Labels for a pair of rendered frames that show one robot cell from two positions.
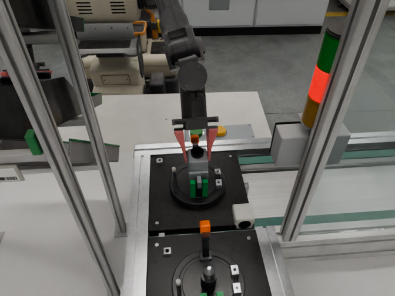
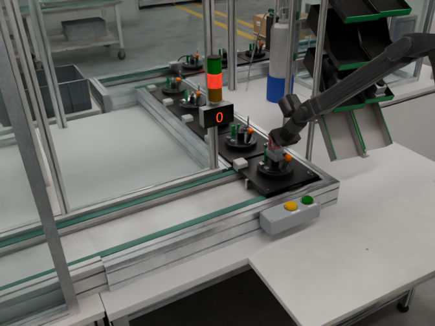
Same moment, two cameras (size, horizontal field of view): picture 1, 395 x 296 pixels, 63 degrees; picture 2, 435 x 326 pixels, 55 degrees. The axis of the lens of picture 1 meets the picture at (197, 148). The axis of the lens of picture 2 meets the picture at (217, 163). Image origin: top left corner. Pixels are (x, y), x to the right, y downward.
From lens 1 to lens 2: 1.88 m
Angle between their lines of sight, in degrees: 103
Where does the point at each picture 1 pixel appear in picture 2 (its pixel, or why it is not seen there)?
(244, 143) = (265, 205)
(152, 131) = (363, 233)
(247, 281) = (226, 148)
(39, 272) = (325, 154)
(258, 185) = (241, 198)
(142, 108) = (403, 252)
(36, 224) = (353, 164)
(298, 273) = not seen: hidden behind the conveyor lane
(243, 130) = (273, 215)
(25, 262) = not seen: hidden behind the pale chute
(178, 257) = (259, 146)
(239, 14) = not seen: outside the picture
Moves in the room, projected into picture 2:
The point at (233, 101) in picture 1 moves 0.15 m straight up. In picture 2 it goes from (323, 298) to (329, 260)
